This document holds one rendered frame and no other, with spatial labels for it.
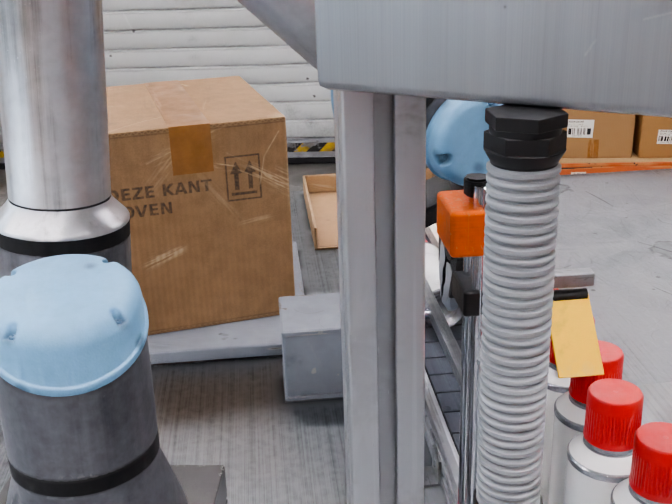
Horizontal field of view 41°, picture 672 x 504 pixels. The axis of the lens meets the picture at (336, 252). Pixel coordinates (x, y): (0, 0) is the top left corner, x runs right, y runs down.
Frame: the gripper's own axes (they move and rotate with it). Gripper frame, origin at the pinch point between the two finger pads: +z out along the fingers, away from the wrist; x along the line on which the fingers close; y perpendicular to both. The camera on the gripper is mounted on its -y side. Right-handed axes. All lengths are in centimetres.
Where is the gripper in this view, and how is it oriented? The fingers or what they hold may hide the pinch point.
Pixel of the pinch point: (445, 301)
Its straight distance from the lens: 106.0
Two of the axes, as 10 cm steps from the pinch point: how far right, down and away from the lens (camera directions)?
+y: 9.9, -0.6, 0.8
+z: 0.0, 7.5, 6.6
